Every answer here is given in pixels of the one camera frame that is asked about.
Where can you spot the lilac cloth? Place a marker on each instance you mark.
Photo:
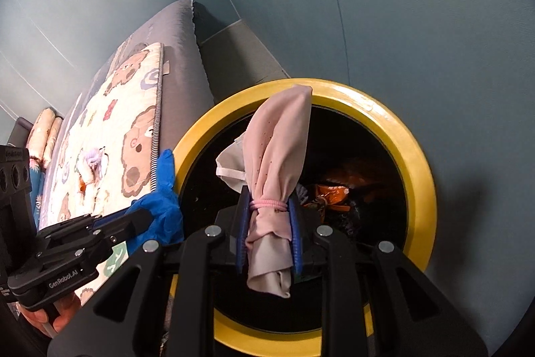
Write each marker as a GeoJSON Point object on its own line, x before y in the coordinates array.
{"type": "Point", "coordinates": [94, 157]}

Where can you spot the bed with striped sheet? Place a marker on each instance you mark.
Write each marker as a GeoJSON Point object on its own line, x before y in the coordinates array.
{"type": "Point", "coordinates": [179, 60]}

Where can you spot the black printed plastic bag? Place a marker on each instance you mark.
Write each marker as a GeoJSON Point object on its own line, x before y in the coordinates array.
{"type": "Point", "coordinates": [349, 221]}

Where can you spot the orange snack packet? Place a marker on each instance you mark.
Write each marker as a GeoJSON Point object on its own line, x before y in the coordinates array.
{"type": "Point", "coordinates": [332, 198]}

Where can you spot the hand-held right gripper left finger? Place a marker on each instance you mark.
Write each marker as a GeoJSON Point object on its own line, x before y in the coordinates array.
{"type": "Point", "coordinates": [243, 231]}

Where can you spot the orange ball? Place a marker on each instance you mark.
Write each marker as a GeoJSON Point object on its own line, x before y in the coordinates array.
{"type": "Point", "coordinates": [82, 187]}

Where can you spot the grey bed headboard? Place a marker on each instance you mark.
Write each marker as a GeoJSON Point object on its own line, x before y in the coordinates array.
{"type": "Point", "coordinates": [21, 133]}

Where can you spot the blue rubber glove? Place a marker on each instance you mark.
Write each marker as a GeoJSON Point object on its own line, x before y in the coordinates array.
{"type": "Point", "coordinates": [167, 206]}

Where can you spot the pink cloth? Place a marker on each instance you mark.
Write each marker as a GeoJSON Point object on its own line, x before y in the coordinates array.
{"type": "Point", "coordinates": [280, 156]}

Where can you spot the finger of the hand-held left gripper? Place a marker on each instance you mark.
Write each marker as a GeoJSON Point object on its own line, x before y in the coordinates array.
{"type": "Point", "coordinates": [106, 218]}
{"type": "Point", "coordinates": [129, 225]}

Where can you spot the blue floral folded quilt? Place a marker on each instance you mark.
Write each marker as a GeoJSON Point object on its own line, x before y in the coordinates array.
{"type": "Point", "coordinates": [34, 189]}

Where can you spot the bear printed blanket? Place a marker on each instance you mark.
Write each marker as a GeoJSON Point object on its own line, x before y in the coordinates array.
{"type": "Point", "coordinates": [125, 122]}

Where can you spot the white tissue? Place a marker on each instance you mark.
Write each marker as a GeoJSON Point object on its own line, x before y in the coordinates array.
{"type": "Point", "coordinates": [91, 175]}

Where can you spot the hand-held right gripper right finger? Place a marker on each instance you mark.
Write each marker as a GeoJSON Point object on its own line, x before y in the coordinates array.
{"type": "Point", "coordinates": [296, 240]}

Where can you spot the person's left hand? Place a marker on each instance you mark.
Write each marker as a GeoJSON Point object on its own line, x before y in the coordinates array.
{"type": "Point", "coordinates": [46, 315]}

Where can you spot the white face mask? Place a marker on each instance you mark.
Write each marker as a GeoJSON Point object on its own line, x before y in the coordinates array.
{"type": "Point", "coordinates": [234, 164]}

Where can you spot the peach folded quilt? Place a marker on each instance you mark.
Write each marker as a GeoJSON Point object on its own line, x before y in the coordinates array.
{"type": "Point", "coordinates": [41, 131]}

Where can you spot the yellow rimmed trash bin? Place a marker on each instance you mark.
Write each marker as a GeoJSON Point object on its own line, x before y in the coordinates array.
{"type": "Point", "coordinates": [401, 156]}

